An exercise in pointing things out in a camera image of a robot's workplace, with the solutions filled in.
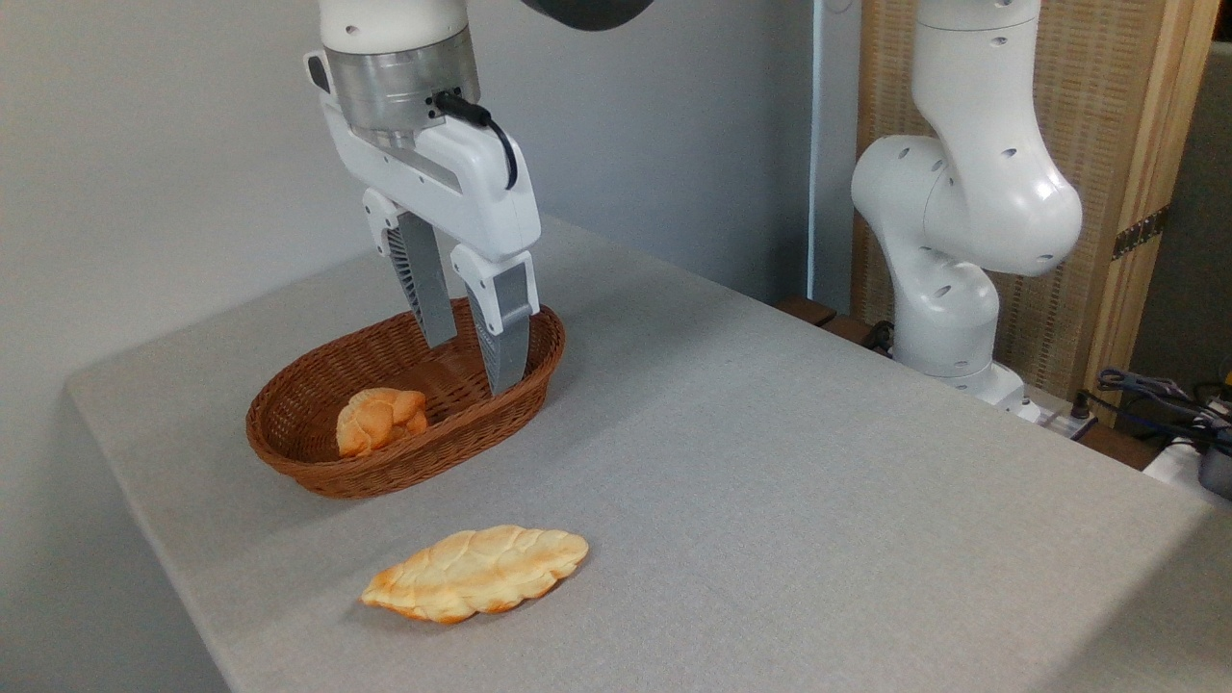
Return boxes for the long braided bread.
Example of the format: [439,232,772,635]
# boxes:
[360,525,590,626]

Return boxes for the bundle of dark cables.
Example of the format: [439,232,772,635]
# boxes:
[1083,366,1232,449]

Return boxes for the brown wicker basket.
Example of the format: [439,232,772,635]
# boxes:
[245,296,567,500]

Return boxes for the metal screen hinge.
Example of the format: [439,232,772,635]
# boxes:
[1111,204,1171,262]

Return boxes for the brown wooden base board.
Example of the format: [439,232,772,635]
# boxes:
[776,295,896,359]

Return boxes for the white vertical wall strip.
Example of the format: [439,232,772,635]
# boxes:
[807,0,827,301]

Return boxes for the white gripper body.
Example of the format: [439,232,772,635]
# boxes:
[321,96,543,263]

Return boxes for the small round bread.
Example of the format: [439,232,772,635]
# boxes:
[335,387,430,459]

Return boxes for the woven screen with wooden frame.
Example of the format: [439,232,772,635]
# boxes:
[851,0,1221,415]

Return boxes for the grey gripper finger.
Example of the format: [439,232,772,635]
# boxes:
[450,244,540,398]
[362,189,459,349]

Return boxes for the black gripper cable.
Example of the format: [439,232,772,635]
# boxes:
[434,90,520,192]

